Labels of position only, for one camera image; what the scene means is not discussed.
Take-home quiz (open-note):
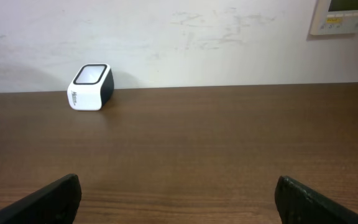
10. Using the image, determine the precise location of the white barcode scanner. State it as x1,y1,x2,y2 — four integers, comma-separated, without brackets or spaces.
67,63,114,111

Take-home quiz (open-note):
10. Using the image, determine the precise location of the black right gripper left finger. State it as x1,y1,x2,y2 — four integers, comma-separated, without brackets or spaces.
0,174,81,224

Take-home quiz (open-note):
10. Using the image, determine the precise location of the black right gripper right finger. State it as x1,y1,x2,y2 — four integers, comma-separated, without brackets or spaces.
275,175,358,224

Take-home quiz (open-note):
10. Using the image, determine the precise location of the beige wall control panel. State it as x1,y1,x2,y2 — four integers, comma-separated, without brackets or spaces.
310,0,358,35

